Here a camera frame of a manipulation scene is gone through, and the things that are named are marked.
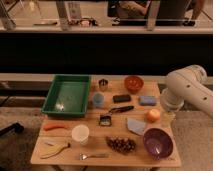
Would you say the light blue cloth piece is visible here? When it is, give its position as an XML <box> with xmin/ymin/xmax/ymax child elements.
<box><xmin>127</xmin><ymin>118</ymin><xmax>146</xmax><ymax>135</ymax></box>

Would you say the black rectangular block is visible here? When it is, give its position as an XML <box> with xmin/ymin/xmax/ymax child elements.
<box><xmin>113</xmin><ymin>94</ymin><xmax>131</xmax><ymax>103</ymax></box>

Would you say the blue sponge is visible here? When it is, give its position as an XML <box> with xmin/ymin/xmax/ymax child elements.
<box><xmin>139</xmin><ymin>96</ymin><xmax>157</xmax><ymax>106</ymax></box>

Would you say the orange fruit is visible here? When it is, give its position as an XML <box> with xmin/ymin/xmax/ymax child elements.
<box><xmin>146</xmin><ymin>109</ymin><xmax>160</xmax><ymax>122</ymax></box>

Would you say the blue plastic cup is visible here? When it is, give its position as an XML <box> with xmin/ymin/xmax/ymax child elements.
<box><xmin>92</xmin><ymin>93</ymin><xmax>104</xmax><ymax>108</ymax></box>

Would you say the white paper cup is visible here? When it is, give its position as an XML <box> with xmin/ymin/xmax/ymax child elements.
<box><xmin>71</xmin><ymin>124</ymin><xmax>90</xmax><ymax>145</ymax></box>

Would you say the orange carrot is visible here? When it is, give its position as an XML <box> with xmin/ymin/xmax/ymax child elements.
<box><xmin>43</xmin><ymin>124</ymin><xmax>67</xmax><ymax>131</ymax></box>

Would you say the green plastic tray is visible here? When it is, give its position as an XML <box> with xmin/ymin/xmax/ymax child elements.
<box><xmin>42</xmin><ymin>75</ymin><xmax>91</xmax><ymax>118</ymax></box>

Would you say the person seated in background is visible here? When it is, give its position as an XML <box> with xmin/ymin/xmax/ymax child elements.
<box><xmin>107</xmin><ymin>0</ymin><xmax>206</xmax><ymax>26</ymax></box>

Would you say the metal fork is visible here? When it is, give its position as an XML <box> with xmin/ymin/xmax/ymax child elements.
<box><xmin>79</xmin><ymin>153</ymin><xmax>109</xmax><ymax>160</ymax></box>

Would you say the wooden table board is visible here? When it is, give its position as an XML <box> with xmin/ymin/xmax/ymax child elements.
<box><xmin>30</xmin><ymin>80</ymin><xmax>181</xmax><ymax>168</ymax></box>

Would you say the bunch of dark grapes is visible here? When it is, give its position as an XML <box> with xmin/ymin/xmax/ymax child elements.
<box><xmin>106</xmin><ymin>137</ymin><xmax>136</xmax><ymax>154</ymax></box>

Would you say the purple bowl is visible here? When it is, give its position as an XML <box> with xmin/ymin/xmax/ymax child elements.
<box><xmin>143</xmin><ymin>128</ymin><xmax>174</xmax><ymax>160</ymax></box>

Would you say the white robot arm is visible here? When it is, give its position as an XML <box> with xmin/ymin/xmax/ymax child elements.
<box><xmin>160</xmin><ymin>65</ymin><xmax>213</xmax><ymax>119</ymax></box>

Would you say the red bowl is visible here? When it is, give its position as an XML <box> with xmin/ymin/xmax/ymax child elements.
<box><xmin>124</xmin><ymin>75</ymin><xmax>144</xmax><ymax>94</ymax></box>

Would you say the small metal cup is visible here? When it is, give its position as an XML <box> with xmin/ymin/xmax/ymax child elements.
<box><xmin>98</xmin><ymin>79</ymin><xmax>108</xmax><ymax>91</ymax></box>

